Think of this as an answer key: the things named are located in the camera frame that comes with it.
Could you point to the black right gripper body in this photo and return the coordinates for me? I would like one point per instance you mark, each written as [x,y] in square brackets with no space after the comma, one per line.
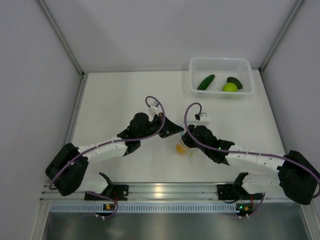
[191,137]

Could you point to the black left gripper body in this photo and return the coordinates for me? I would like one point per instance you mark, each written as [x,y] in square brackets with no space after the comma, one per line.
[156,124]

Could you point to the clear zip bag blue seal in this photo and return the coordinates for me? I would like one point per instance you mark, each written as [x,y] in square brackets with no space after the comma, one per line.
[191,151]

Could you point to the orange fake fruit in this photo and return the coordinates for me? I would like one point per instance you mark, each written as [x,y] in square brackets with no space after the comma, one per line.
[181,148]

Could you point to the green fake cucumber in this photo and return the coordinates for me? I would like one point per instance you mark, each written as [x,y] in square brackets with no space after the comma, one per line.
[205,83]

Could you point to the light green fake lime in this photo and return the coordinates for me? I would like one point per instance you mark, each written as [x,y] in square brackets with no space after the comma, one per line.
[230,87]

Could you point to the dark green fake avocado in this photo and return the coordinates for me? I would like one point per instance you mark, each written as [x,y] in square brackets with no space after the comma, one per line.
[235,81]

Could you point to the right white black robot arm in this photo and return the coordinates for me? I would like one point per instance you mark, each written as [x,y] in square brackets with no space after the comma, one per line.
[259,173]

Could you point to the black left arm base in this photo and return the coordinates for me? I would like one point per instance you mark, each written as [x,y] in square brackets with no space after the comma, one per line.
[116,192]

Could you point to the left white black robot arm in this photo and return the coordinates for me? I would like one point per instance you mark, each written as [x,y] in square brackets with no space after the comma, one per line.
[71,169]

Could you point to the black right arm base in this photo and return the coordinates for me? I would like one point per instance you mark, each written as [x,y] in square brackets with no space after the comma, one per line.
[235,192]

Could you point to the white perforated plastic basket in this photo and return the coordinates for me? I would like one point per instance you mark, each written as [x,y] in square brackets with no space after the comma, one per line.
[222,68]

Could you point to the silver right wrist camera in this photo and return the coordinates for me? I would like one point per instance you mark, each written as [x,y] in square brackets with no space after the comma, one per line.
[202,119]

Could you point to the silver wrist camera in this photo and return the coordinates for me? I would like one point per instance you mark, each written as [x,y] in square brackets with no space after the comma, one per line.
[154,109]
[202,119]

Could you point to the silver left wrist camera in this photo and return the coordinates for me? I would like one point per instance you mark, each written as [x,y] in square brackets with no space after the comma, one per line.
[154,109]

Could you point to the aluminium mounting rail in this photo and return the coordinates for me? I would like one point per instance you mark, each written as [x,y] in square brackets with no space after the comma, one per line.
[165,192]

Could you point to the white slotted cable duct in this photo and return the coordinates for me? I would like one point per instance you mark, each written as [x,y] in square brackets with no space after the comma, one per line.
[108,208]

